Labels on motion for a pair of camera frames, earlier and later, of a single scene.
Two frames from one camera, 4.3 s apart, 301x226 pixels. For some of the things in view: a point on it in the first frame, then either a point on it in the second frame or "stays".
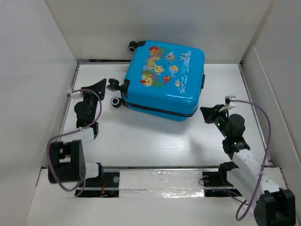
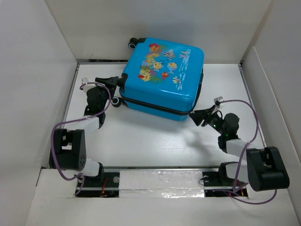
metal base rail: (216, 183) stays
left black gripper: (99, 87) -> (110, 83)
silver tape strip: (161, 184) stays
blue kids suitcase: (162, 79) stays
